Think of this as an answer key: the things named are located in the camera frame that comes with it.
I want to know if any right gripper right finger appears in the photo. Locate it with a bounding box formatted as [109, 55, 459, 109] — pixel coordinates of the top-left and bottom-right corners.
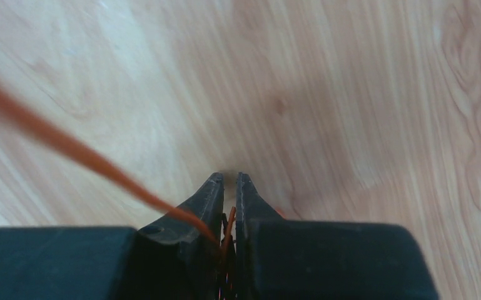
[236, 172, 290, 299]

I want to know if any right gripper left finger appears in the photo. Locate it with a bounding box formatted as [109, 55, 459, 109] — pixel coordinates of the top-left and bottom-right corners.
[138, 172, 224, 299]

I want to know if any orange wire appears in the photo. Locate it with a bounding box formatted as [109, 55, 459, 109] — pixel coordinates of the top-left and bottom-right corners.
[0, 68, 238, 258]

